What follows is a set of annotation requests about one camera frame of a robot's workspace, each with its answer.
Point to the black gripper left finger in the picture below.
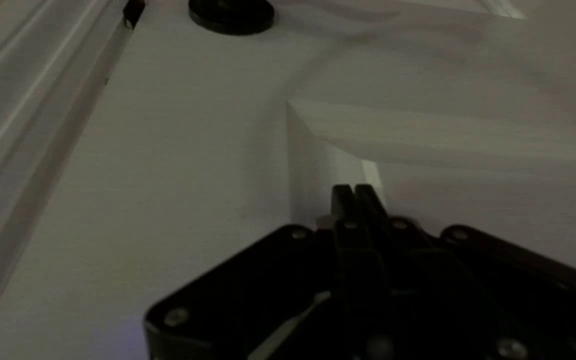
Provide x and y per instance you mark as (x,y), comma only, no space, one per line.
(362,285)

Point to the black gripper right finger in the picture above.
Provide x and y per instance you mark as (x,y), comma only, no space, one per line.
(442,311)

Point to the white door frame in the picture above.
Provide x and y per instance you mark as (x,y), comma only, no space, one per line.
(54,61)

